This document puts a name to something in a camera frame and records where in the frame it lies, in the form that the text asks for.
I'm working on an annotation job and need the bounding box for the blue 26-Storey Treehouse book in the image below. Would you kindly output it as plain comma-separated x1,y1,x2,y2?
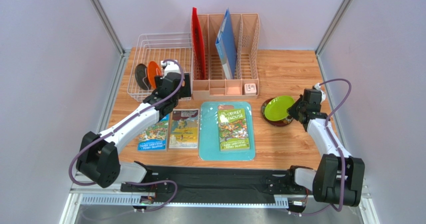
137,115,170,151

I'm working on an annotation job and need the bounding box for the dark grey plate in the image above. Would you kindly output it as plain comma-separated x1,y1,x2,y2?
134,64,151,91

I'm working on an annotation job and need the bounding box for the green plate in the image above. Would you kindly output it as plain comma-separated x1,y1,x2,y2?
263,95,295,122

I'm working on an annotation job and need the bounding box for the green Storey Treehouse book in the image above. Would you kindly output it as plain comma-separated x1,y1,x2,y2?
217,105,250,152

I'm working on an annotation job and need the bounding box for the beige paperback book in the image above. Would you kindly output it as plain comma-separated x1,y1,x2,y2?
168,109,200,149

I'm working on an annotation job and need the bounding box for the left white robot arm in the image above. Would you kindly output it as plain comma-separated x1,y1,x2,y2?
68,72,191,188

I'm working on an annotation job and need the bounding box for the red folder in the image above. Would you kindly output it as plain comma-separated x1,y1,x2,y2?
191,7,206,80

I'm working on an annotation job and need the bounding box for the dark red floral plate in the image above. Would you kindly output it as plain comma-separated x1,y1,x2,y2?
260,98,294,127

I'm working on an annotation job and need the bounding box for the silver aluminium rail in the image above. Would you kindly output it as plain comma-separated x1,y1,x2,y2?
80,193,307,209

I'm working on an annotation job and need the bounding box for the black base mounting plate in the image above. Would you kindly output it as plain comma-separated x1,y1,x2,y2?
120,165,309,203

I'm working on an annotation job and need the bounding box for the small pink white box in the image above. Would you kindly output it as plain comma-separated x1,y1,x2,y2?
243,83,258,95

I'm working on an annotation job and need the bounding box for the blue folder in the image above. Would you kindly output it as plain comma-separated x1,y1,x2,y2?
215,9,237,80

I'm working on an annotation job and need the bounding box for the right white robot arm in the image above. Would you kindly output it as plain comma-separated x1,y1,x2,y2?
287,88,365,207

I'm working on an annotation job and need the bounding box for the orange plate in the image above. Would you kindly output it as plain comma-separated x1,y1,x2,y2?
147,61,162,89

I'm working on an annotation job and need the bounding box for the white wire dish rack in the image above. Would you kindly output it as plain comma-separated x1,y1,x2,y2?
127,32,194,102

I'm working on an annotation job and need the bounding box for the teal cutting board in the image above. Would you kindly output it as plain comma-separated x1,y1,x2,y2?
199,101,256,161

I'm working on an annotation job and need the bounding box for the pink plastic file organizer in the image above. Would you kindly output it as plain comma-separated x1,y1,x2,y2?
192,13,261,101

